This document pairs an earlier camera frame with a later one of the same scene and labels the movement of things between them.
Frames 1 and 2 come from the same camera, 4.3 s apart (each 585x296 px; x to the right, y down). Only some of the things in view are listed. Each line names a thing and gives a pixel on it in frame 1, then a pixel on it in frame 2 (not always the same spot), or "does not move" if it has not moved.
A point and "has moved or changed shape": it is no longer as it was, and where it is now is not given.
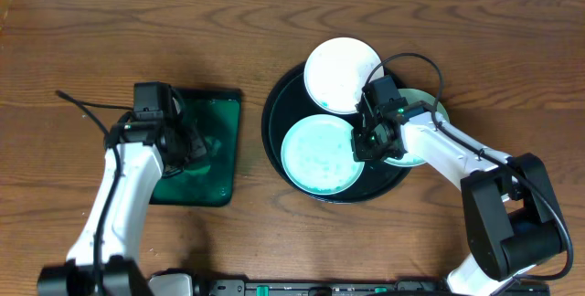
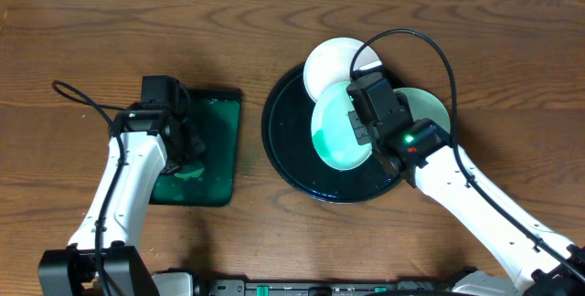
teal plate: x=316 y=154 has moved or changed shape
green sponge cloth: x=213 y=146 has moved or changed shape
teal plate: x=432 y=104 does not move
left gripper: x=193 y=145 does not move
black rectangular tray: x=208 y=183 does not move
